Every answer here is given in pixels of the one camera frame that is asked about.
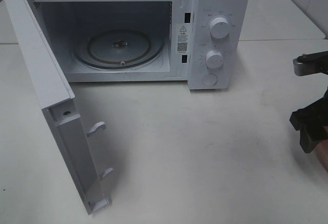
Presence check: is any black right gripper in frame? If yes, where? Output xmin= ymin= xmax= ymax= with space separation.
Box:
xmin=290 ymin=52 xmax=327 ymax=153

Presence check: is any pink plate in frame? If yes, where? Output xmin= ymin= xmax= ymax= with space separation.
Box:
xmin=315 ymin=140 xmax=328 ymax=171

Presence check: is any white microwave door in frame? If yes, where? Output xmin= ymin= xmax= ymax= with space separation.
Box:
xmin=5 ymin=0 xmax=113 ymax=214

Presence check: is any round white door button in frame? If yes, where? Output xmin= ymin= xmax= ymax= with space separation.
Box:
xmin=202 ymin=74 xmax=218 ymax=86

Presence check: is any lower white dial knob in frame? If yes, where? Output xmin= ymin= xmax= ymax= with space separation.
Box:
xmin=205 ymin=50 xmax=224 ymax=69

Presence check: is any white dial knob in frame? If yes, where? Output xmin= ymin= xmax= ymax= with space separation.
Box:
xmin=205 ymin=50 xmax=224 ymax=69
xmin=209 ymin=16 xmax=231 ymax=39

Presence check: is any upper white dial knob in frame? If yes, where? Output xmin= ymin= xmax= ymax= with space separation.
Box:
xmin=209 ymin=16 xmax=231 ymax=39

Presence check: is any white warning label sticker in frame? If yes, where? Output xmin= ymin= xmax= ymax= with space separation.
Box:
xmin=175 ymin=24 xmax=191 ymax=54

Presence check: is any glass microwave turntable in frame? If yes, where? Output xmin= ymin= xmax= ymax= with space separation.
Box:
xmin=74 ymin=29 xmax=165 ymax=70

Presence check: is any white microwave oven body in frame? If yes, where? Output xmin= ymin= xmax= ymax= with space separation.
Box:
xmin=33 ymin=0 xmax=248 ymax=90

